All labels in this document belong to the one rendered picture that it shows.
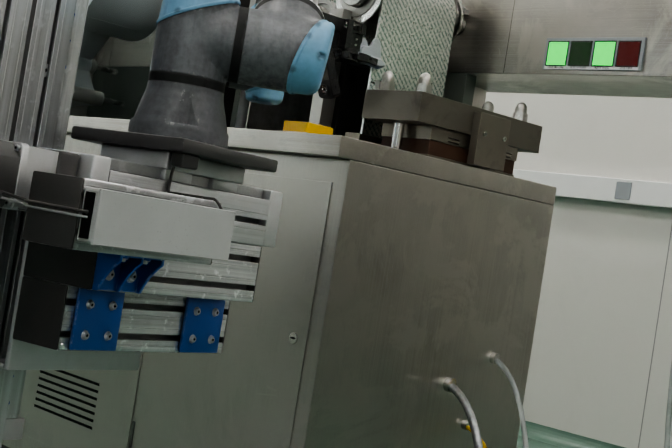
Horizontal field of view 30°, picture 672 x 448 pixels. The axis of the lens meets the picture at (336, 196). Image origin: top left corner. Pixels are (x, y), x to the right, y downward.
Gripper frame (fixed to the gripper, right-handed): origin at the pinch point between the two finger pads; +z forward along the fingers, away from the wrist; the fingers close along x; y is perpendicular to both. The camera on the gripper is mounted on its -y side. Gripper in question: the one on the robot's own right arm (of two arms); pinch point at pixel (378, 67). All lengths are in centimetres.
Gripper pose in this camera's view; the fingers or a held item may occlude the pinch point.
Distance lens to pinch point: 269.5
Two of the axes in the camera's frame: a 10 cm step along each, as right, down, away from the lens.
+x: -6.9, -0.9, 7.2
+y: 1.6, -9.9, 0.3
